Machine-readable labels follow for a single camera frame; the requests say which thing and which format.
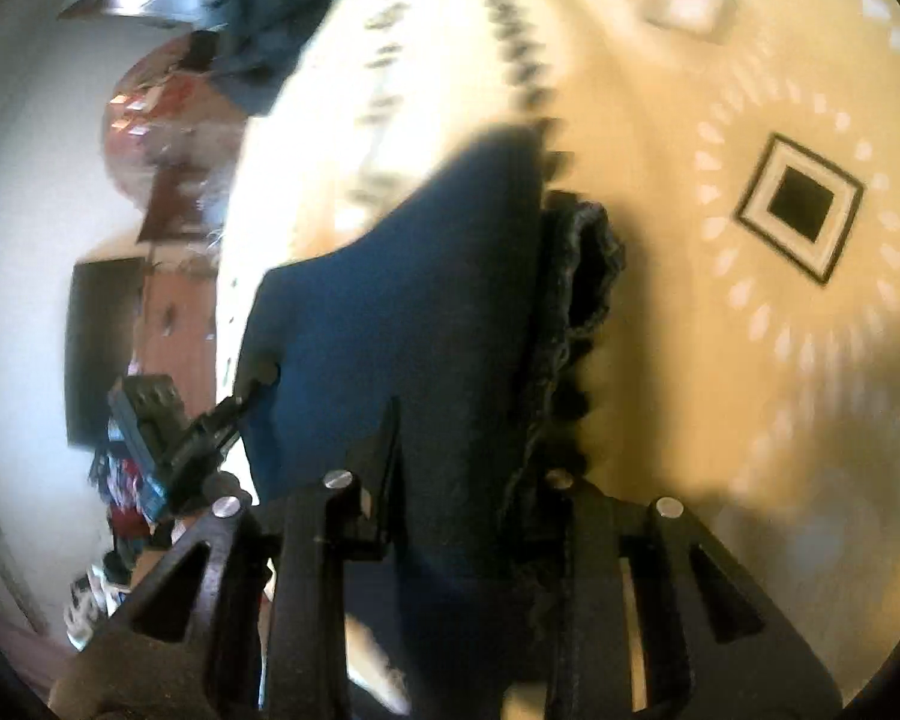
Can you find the dark blue denim pants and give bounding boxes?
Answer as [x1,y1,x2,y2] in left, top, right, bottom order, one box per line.
[236,139,631,720]

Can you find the black flat screen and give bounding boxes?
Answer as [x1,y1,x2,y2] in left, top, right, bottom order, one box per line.
[66,259,151,447]

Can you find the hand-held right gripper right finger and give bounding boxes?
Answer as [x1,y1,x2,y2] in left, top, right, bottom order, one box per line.
[499,465,845,720]

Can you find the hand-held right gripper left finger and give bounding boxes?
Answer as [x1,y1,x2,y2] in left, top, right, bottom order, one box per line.
[49,397,406,720]

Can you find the red and blue clutter pile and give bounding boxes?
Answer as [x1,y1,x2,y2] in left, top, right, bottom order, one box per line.
[64,442,167,650]

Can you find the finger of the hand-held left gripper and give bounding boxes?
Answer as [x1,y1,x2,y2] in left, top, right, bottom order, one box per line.
[193,360,282,458]

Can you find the yellow patterned bedsheet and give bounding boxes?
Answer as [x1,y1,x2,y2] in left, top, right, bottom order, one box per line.
[210,0,900,720]

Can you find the dark teal jacket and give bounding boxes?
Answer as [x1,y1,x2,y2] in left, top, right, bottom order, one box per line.
[202,0,361,117]

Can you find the brown wooden dresser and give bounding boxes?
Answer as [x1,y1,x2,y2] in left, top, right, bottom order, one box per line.
[131,165,230,421]

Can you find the brick arch shelf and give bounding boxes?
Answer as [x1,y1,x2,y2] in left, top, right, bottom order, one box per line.
[103,34,252,241]

